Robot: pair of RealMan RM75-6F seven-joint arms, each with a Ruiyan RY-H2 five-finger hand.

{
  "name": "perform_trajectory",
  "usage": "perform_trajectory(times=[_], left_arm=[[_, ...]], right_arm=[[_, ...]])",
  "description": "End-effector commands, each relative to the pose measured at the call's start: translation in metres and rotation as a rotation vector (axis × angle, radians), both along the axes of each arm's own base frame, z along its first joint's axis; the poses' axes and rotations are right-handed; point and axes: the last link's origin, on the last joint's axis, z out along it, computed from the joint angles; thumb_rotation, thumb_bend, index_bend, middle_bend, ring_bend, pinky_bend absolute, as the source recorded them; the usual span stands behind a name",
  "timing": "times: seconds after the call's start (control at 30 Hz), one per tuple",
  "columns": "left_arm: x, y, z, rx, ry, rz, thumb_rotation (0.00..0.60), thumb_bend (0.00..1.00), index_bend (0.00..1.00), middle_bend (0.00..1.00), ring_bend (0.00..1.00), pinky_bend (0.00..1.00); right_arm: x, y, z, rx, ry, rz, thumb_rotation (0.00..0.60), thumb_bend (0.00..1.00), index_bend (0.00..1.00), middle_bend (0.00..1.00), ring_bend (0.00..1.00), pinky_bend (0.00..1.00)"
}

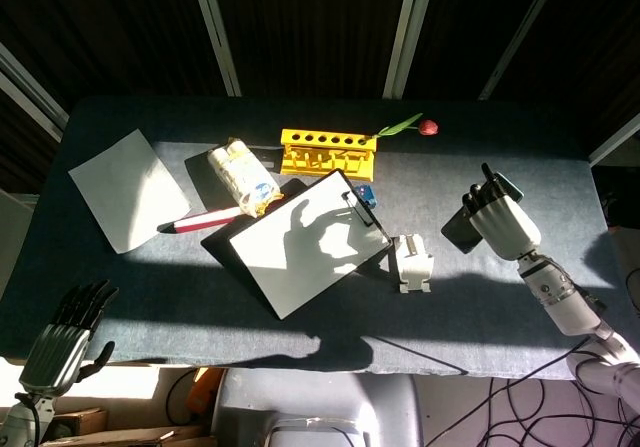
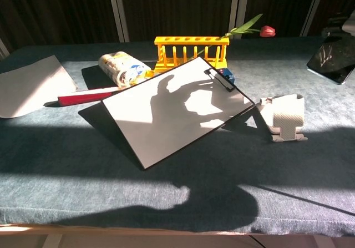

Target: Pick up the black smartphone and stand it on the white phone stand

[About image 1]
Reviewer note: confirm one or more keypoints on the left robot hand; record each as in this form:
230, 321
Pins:
52, 354

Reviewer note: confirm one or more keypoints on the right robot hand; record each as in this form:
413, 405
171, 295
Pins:
510, 227

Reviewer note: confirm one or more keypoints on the dark smartphone teal case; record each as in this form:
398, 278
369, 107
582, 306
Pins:
460, 232

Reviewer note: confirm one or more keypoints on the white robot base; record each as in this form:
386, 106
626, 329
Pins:
300, 397

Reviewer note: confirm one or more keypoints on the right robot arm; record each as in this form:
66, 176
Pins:
565, 302

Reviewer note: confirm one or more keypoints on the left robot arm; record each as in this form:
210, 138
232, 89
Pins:
20, 422

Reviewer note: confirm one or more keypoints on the white phone stand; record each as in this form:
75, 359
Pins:
415, 267

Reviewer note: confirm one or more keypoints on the cardboard box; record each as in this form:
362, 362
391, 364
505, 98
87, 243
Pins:
80, 421

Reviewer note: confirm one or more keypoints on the blue grey table cloth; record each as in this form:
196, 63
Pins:
150, 297

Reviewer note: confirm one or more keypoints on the red tulip flower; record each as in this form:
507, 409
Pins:
428, 127

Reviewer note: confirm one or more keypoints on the small blue box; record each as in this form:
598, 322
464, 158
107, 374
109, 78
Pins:
365, 196

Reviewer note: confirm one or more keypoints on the orange device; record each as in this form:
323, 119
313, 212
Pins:
207, 392

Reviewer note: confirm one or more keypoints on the white paper sheet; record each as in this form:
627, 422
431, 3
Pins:
125, 192

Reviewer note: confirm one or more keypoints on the yellow test tube rack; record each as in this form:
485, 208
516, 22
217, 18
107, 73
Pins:
325, 139

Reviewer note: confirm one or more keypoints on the black flat mat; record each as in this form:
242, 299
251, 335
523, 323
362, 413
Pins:
205, 182

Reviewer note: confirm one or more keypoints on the black clipboard with white paper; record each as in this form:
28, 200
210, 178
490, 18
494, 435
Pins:
280, 252

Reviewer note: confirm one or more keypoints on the white yellow snack package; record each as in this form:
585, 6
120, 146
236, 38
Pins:
242, 177

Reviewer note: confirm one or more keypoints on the white window post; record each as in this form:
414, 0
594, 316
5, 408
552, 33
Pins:
215, 32
617, 139
30, 97
405, 32
525, 27

